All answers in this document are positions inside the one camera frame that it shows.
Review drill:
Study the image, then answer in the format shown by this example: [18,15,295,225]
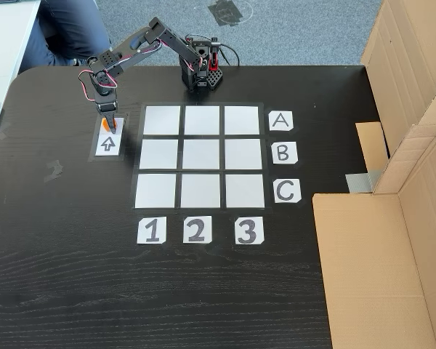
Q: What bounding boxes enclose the paper sheet number 2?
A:
[182,214,213,244]

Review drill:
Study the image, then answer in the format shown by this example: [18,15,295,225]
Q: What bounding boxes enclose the red black base clamp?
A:
[207,36,219,72]

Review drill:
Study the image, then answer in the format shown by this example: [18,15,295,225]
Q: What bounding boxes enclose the person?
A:
[20,0,112,67]

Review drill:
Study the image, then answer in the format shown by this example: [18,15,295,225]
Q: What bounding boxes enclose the paper sheet number 1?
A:
[137,217,167,245]

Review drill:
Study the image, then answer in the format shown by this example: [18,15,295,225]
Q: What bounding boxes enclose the large brown cardboard box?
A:
[312,0,436,349]

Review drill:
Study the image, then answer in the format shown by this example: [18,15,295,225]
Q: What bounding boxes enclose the white nine-square grid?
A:
[133,103,267,211]

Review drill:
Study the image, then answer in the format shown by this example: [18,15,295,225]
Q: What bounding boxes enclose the clear tape scraps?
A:
[43,159,65,185]

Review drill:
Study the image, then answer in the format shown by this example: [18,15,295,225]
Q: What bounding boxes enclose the white arrow paper sheet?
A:
[94,116,125,158]

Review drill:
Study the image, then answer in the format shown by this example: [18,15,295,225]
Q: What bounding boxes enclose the paper sheet letter C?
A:
[273,179,302,204]

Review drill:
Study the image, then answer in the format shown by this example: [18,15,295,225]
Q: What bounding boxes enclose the paper sheet letter B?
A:
[271,141,299,165]

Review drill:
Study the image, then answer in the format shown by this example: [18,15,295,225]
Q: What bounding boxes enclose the paper sheet number 3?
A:
[234,216,265,246]

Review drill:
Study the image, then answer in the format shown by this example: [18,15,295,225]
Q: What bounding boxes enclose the black power cable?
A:
[217,43,241,68]

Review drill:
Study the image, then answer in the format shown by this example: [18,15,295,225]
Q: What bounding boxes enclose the paper sheet letter A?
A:
[268,111,294,132]

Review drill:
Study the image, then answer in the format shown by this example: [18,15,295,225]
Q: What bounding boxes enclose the white desk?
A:
[0,0,41,157]

